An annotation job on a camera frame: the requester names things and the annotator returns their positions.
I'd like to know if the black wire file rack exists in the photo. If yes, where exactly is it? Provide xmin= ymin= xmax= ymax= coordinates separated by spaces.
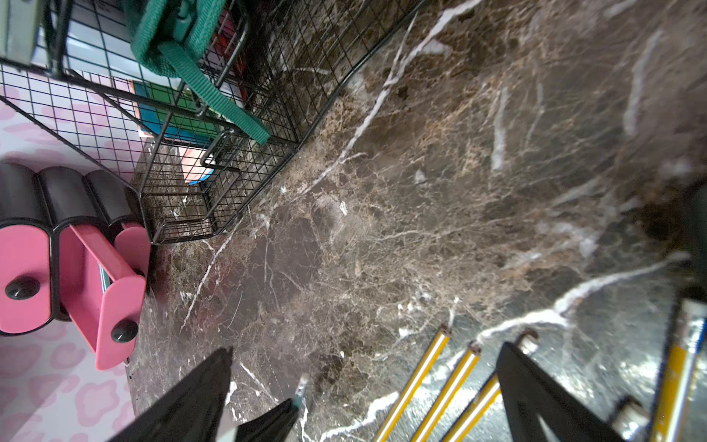
xmin=1 ymin=1 xmax=423 ymax=245

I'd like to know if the black pink drawer cabinet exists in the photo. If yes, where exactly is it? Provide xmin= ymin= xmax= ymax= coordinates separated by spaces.
xmin=0 ymin=159 xmax=147 ymax=333

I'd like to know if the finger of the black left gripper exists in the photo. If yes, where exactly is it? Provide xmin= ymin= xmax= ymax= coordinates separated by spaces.
xmin=235 ymin=398 xmax=301 ymax=442

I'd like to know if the pink top drawer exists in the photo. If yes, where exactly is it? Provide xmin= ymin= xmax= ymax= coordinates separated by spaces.
xmin=1 ymin=225 xmax=52 ymax=335

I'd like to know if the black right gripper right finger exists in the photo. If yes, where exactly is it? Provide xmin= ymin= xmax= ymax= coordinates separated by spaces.
xmin=496 ymin=343 xmax=622 ymax=441

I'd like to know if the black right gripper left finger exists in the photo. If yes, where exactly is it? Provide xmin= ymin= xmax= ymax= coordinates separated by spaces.
xmin=112 ymin=347 xmax=233 ymax=442

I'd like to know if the pink bottom drawer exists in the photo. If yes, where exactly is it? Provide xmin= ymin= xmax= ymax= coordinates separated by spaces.
xmin=114 ymin=222 xmax=152 ymax=276

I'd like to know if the pink folder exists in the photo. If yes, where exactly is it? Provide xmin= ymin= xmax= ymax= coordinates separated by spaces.
xmin=178 ymin=147 xmax=214 ymax=185

